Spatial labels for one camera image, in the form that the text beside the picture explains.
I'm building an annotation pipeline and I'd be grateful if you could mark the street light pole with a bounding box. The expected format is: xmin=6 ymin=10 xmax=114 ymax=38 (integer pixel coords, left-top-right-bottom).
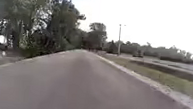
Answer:
xmin=115 ymin=23 xmax=127 ymax=57

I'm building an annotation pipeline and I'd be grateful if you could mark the grass verge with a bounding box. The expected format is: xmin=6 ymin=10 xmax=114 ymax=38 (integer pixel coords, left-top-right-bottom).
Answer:
xmin=95 ymin=52 xmax=193 ymax=103

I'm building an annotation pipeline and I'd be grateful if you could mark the distant tree line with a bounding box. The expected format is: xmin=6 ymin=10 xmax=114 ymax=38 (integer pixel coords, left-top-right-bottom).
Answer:
xmin=102 ymin=38 xmax=193 ymax=65

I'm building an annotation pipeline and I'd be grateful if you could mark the pale gravel strip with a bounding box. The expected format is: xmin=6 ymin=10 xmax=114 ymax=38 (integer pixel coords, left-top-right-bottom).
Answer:
xmin=85 ymin=51 xmax=193 ymax=109

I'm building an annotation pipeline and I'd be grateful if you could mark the vehicle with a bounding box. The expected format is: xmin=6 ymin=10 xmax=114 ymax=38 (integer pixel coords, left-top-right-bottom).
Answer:
xmin=131 ymin=50 xmax=145 ymax=59

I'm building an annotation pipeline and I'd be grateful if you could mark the grey asphalt road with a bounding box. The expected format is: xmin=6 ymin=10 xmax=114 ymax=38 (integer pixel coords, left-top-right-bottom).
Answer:
xmin=117 ymin=52 xmax=193 ymax=79

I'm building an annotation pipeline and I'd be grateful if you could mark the grey asphalt path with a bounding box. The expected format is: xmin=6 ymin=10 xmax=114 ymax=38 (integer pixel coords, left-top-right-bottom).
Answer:
xmin=0 ymin=42 xmax=193 ymax=109

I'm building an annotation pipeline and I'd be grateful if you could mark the row of trees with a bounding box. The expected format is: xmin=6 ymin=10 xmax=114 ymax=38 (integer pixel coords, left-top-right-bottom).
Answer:
xmin=0 ymin=0 xmax=111 ymax=65

